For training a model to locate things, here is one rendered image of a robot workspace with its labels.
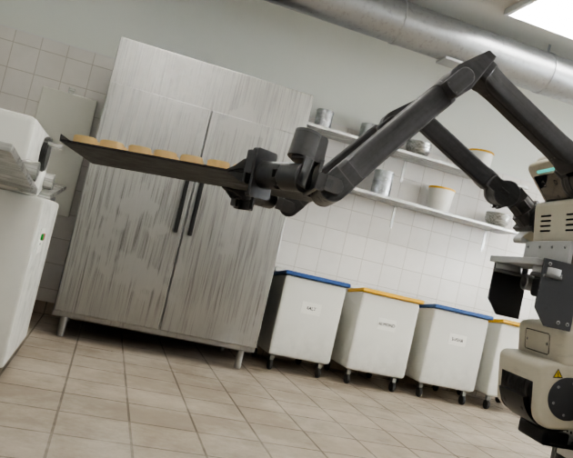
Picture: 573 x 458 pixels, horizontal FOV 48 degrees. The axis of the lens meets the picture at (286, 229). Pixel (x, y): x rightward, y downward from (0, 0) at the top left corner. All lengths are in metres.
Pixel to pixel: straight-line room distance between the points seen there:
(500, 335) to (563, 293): 4.07
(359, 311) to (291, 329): 0.57
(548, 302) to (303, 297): 3.43
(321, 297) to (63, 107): 2.48
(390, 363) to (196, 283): 1.73
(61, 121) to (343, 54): 2.44
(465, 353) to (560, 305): 3.92
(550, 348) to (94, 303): 3.30
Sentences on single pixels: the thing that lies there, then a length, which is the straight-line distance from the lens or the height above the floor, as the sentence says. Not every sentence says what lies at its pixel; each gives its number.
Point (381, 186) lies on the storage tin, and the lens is 5.60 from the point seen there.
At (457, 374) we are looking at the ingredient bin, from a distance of 5.58.
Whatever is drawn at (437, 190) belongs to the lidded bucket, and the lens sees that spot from 5.83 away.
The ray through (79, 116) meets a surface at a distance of 5.37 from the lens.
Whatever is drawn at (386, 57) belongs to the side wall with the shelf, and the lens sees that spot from 6.05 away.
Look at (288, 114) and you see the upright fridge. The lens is 4.73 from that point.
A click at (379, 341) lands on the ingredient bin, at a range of 5.21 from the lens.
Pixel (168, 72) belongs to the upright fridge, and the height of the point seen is 1.91.
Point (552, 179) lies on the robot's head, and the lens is 1.83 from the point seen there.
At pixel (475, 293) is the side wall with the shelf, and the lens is 6.33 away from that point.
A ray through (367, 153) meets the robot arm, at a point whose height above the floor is 1.08.
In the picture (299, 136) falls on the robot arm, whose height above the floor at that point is 1.07.
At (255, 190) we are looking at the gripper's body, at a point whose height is 0.96.
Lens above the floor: 0.83
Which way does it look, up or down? 3 degrees up
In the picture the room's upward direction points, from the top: 13 degrees clockwise
